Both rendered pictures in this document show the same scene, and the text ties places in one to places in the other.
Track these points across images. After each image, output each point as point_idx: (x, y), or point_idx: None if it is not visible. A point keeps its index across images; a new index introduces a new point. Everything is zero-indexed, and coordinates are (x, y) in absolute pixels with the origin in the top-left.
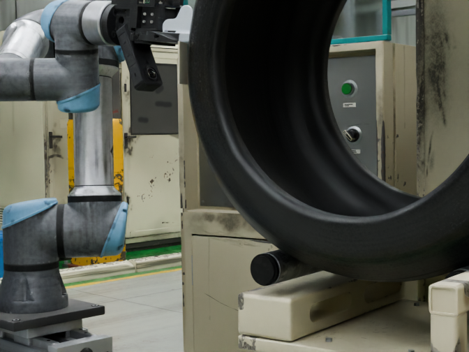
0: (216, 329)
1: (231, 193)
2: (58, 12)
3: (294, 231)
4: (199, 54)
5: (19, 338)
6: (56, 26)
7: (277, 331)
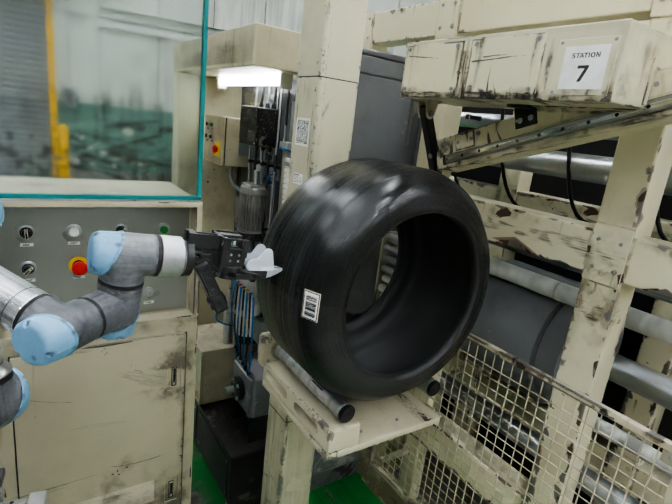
0: (43, 423)
1: (340, 380)
2: (126, 251)
3: (377, 390)
4: (335, 302)
5: None
6: (124, 265)
7: (351, 442)
